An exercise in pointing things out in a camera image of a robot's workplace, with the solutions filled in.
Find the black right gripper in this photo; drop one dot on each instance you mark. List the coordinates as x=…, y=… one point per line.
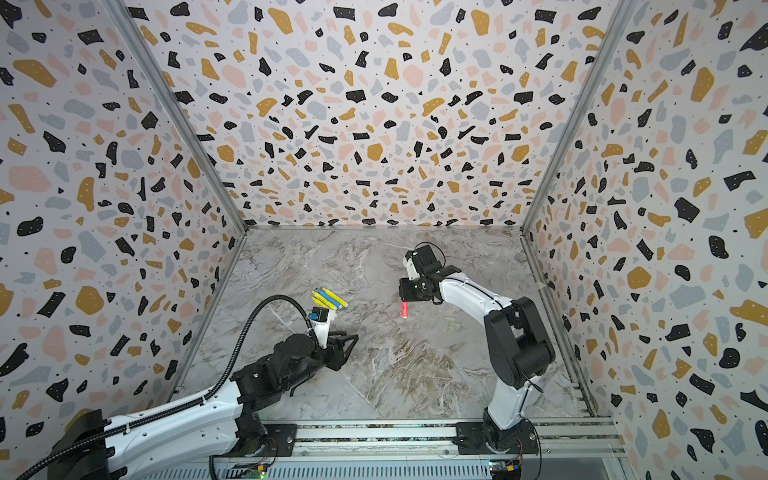
x=413, y=288

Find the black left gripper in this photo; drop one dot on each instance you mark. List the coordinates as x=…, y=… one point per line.
x=334, y=353

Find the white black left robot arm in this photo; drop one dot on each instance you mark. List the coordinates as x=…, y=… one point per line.
x=226, y=423

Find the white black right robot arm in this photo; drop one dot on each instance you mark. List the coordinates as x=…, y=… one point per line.
x=519, y=347

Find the yellow highlighter pen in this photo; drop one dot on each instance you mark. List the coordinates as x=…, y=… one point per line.
x=337, y=299
x=322, y=302

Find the blue highlighter pen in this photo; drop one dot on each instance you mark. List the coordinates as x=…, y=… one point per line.
x=319, y=292

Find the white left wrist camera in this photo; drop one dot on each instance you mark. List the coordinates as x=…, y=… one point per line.
x=320, y=320

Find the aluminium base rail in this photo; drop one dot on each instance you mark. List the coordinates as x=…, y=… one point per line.
x=541, y=448

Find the metal corner post right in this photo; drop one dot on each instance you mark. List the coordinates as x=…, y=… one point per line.
x=622, y=14

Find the metal corner post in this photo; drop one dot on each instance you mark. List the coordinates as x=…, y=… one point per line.
x=120, y=15
x=622, y=14

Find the metal corner post left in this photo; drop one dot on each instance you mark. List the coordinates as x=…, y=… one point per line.
x=120, y=15

